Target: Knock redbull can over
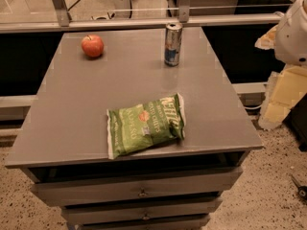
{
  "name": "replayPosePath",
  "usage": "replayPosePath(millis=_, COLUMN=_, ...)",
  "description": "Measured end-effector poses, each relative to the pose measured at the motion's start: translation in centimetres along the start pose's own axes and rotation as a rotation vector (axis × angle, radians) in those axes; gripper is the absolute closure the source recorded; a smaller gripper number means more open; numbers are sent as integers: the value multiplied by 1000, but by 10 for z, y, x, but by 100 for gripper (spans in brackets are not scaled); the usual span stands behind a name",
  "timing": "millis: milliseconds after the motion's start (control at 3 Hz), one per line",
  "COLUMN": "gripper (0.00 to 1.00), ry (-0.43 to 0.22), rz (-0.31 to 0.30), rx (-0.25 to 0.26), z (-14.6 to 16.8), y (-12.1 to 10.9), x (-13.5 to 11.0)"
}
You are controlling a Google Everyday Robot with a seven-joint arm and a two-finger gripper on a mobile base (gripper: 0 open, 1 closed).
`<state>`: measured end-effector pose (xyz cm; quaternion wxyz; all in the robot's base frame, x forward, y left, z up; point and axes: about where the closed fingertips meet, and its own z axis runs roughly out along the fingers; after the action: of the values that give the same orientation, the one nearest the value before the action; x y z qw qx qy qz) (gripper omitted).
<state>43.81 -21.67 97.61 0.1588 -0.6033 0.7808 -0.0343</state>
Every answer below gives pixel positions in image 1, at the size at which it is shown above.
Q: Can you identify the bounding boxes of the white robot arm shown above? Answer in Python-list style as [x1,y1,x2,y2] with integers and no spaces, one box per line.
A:
[274,0,307,66]

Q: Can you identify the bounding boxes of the silver blue redbull can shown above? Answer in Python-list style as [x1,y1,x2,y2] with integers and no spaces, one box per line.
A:
[164,23,183,66]

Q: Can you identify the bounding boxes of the green chips bag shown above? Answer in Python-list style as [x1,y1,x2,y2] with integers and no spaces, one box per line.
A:
[106,93,185,159]

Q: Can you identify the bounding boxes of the red apple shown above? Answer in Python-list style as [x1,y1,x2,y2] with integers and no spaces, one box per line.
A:
[82,34,105,58]

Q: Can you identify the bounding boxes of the grey drawer cabinet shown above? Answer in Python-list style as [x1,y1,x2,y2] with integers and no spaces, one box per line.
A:
[6,28,262,230]

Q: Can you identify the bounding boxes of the grey metal railing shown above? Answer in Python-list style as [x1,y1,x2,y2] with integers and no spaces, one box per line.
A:
[0,0,282,34]

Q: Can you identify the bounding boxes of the middle grey drawer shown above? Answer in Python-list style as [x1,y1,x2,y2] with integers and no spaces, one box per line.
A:
[62,197,222,224]

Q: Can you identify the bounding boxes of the grey drawer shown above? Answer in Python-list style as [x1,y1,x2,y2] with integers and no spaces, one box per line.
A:
[62,197,222,224]
[32,167,243,206]
[82,215,210,230]

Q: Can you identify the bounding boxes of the bottom grey drawer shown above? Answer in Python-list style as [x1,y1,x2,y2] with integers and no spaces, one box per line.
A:
[82,215,210,230]

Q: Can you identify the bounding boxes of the top grey drawer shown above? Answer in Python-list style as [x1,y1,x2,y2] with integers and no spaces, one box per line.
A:
[32,167,243,206]

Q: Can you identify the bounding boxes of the black tool on floor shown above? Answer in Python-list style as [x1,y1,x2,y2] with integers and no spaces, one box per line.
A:
[291,175,307,200]

